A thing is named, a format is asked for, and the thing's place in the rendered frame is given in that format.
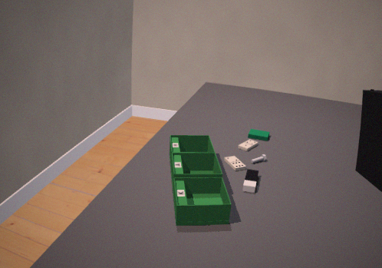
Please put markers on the green three-compartment bin rack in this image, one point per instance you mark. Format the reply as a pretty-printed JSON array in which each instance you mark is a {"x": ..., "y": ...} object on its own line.
[{"x": 199, "y": 190}]

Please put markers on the cream domino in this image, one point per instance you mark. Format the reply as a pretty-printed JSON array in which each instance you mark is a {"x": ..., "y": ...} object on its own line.
[
  {"x": 234, "y": 163},
  {"x": 249, "y": 144}
]

